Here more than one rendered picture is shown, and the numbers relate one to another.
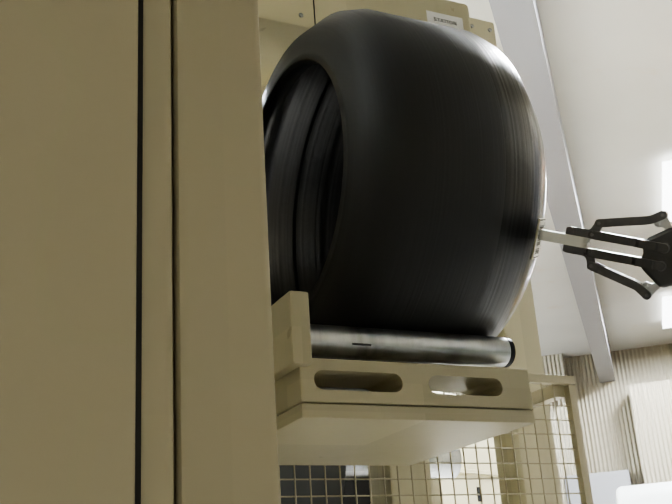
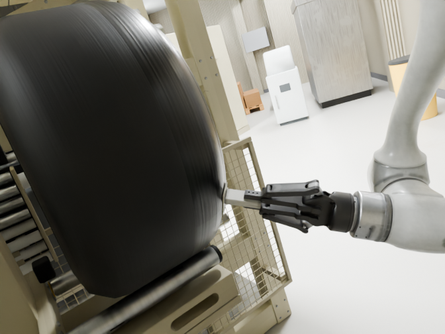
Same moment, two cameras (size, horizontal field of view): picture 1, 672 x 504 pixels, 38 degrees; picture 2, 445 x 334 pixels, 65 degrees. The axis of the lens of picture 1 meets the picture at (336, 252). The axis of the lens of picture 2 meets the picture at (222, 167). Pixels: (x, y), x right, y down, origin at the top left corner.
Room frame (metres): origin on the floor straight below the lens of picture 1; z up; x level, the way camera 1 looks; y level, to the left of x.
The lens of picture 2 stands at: (0.69, -0.29, 1.29)
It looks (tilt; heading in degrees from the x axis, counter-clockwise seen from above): 15 degrees down; 358
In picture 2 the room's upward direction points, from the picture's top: 18 degrees counter-clockwise
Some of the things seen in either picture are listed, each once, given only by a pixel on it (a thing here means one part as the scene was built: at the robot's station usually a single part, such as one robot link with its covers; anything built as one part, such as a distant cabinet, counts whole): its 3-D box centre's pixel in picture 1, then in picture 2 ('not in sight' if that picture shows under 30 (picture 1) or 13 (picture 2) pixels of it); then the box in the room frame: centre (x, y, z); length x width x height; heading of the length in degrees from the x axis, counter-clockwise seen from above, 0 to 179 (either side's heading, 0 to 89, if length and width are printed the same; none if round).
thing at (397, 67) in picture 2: not in sight; (414, 87); (4.69, -2.95, 0.37); 0.48 x 0.47 x 0.75; 74
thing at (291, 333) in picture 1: (249, 365); (51, 317); (1.38, 0.14, 0.90); 0.40 x 0.03 x 0.10; 26
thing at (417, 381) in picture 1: (406, 391); (158, 321); (1.34, -0.08, 0.83); 0.36 x 0.09 x 0.06; 116
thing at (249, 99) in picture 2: not in sight; (244, 97); (9.92, -1.77, 0.38); 1.31 x 0.93 x 0.77; 164
